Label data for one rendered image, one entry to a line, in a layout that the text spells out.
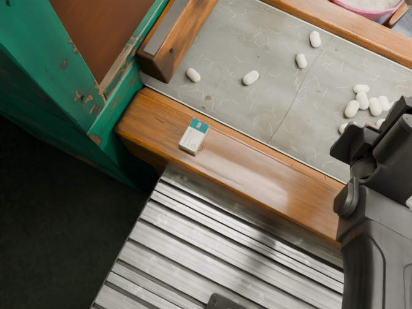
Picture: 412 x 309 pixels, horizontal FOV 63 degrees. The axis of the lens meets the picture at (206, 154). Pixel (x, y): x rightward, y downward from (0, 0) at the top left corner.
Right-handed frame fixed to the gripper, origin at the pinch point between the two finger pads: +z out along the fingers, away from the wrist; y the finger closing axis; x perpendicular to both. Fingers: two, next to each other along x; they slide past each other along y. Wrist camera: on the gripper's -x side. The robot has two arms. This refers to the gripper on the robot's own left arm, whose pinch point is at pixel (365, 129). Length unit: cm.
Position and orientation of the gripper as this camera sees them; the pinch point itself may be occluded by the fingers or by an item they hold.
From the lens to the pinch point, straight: 66.2
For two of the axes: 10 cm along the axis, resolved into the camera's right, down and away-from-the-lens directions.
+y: -8.9, -4.5, 0.9
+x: -3.2, 7.4, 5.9
